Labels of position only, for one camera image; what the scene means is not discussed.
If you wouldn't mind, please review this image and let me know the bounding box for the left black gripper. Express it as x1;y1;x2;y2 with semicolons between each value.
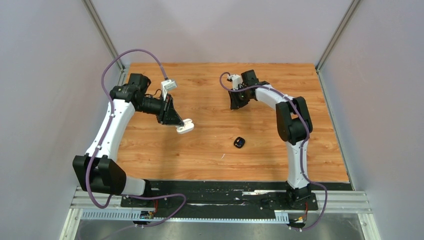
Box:
136;93;185;127

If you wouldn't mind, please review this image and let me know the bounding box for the white earbud charging case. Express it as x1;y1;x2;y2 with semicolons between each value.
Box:
176;118;195;134

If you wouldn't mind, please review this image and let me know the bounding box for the black earbud charging case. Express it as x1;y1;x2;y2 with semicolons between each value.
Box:
233;136;246;149

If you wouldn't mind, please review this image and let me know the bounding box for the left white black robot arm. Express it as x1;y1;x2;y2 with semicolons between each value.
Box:
72;73;194;207

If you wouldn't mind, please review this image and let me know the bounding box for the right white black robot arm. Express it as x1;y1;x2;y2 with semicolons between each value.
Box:
225;70;313;209

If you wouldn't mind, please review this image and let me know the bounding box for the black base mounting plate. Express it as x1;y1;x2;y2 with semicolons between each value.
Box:
119;178;354;220

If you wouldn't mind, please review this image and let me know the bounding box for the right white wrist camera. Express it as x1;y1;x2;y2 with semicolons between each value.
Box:
227;74;243;90

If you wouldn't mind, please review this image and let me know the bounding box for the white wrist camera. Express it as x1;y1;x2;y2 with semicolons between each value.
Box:
160;79;178;100
227;74;243;90

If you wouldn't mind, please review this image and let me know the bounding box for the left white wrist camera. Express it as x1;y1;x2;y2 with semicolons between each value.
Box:
160;79;178;100

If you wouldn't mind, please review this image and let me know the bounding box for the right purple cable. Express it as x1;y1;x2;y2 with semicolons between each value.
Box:
218;72;329;232

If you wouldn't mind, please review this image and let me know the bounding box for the purple cable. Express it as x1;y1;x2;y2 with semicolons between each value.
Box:
85;48;187;229
218;72;329;232

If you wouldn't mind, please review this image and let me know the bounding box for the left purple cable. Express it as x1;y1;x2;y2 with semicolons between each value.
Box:
85;48;187;229

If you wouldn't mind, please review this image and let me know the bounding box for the grey slotted cable duct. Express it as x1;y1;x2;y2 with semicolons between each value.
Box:
81;209;290;224

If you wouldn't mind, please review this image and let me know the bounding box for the left aluminium frame post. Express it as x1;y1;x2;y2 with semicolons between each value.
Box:
82;0;119;59

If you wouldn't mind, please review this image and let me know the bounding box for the aluminium frame post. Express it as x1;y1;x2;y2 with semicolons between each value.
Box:
82;0;119;59
315;0;362;74

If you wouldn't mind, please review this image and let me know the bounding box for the right aluminium frame post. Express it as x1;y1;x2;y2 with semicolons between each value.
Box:
315;0;362;74

